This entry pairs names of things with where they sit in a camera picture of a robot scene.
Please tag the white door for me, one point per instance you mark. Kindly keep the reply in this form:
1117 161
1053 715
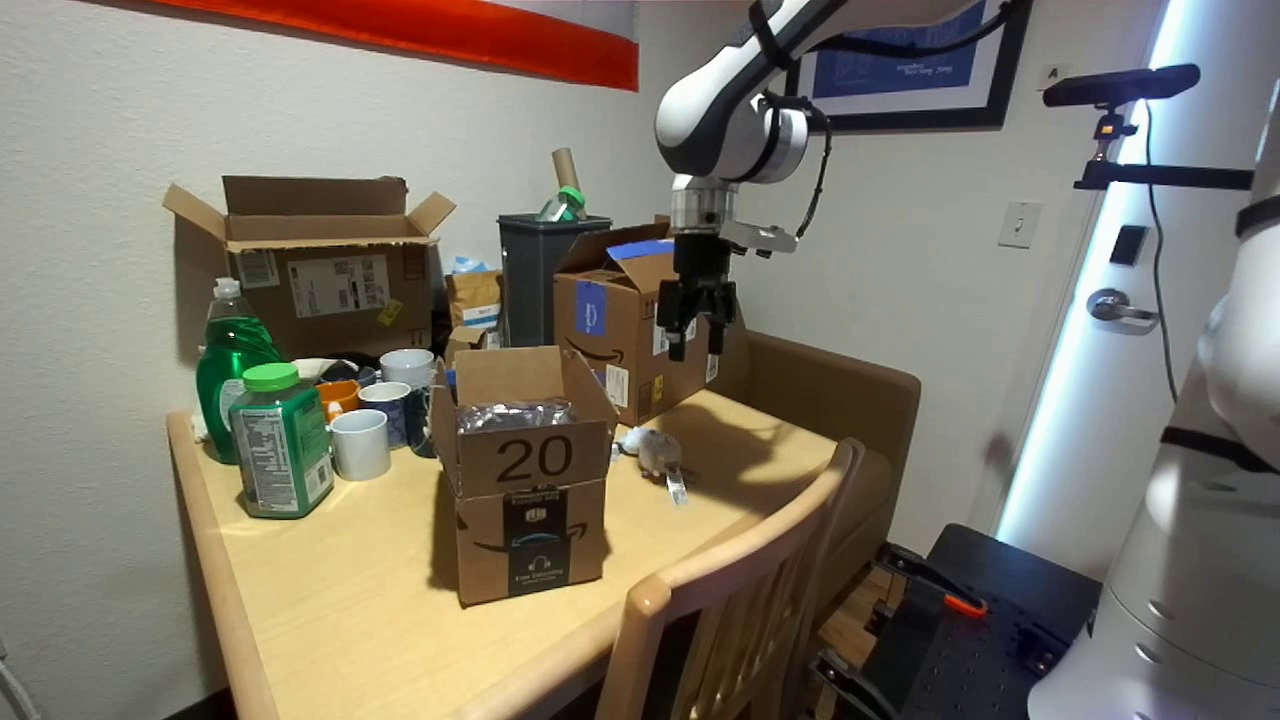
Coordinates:
1067 400

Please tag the green plastic item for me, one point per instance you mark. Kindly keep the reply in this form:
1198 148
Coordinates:
566 204

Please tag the plain white mug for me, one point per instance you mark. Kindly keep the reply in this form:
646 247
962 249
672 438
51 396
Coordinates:
360 444

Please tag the black camera on stand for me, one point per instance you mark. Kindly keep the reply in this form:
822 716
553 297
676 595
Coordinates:
1121 84

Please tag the small cardboard box marked 20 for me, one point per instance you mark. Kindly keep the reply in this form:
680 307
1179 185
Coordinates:
524 533

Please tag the green lidded jar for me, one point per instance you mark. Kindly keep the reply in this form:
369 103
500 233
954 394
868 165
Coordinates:
283 454

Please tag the framed blue picture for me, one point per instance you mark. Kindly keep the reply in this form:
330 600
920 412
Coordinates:
905 72

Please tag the white mug blue band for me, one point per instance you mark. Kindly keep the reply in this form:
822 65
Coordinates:
410 365

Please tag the black robot cart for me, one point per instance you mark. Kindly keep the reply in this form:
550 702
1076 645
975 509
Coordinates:
1002 572

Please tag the green dish soap bottle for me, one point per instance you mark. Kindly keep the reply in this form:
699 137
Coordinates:
226 362

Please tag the white light switch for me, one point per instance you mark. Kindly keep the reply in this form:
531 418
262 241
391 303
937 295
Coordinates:
1023 225

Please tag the large cardboard box blue tape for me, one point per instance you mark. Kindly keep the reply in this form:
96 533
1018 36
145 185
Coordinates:
614 332

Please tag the black door lock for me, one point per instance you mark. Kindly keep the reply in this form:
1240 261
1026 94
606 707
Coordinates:
1131 247

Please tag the wooden chair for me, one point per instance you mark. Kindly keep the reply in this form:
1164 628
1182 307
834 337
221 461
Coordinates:
826 387
721 585

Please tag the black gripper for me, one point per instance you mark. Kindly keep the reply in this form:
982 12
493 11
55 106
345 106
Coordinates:
704 204

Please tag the orange mug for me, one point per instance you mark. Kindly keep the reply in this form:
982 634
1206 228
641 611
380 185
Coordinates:
337 396

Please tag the wooden chair right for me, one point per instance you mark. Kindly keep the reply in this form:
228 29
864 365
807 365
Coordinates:
826 387

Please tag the open brown cardboard box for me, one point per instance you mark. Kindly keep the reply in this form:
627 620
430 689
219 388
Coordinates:
322 286

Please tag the red wall banner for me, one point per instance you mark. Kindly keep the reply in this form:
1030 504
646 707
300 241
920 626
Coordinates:
401 27

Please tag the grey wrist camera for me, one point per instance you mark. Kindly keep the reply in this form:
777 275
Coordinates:
763 241

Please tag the black trash bin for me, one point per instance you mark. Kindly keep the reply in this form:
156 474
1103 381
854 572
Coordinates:
533 281

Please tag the dark mug white rim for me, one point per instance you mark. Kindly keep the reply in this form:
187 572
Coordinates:
391 411

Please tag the cardboard tube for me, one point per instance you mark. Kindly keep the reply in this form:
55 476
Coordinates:
566 169

